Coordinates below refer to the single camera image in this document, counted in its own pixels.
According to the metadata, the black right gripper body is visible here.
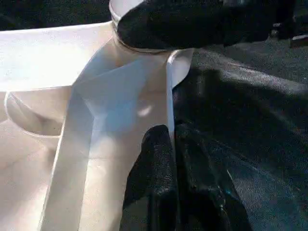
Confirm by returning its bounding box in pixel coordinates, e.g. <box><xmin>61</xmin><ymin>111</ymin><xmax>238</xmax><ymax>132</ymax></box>
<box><xmin>223</xmin><ymin>0</ymin><xmax>298</xmax><ymax>47</ymax></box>

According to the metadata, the white plastic table top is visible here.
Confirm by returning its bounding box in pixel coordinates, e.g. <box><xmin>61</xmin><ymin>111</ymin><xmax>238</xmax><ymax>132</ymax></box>
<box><xmin>0</xmin><ymin>21</ymin><xmax>194</xmax><ymax>231</ymax></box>

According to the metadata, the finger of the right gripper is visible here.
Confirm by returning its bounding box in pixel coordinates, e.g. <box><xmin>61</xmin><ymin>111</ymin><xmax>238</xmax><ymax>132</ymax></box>
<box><xmin>116</xmin><ymin>0</ymin><xmax>232</xmax><ymax>51</ymax></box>

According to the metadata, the white plastic table leg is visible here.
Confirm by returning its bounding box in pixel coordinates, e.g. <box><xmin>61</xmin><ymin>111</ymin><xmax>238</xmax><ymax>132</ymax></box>
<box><xmin>108</xmin><ymin>0</ymin><xmax>174</xmax><ymax>55</ymax></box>

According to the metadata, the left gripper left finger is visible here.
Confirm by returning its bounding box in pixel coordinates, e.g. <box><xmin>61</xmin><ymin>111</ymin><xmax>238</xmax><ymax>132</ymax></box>
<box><xmin>119</xmin><ymin>124</ymin><xmax>180</xmax><ymax>231</ymax></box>

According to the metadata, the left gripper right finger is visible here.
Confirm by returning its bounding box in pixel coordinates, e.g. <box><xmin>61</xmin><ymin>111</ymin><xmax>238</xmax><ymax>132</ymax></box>
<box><xmin>174</xmin><ymin>123</ymin><xmax>253</xmax><ymax>231</ymax></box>

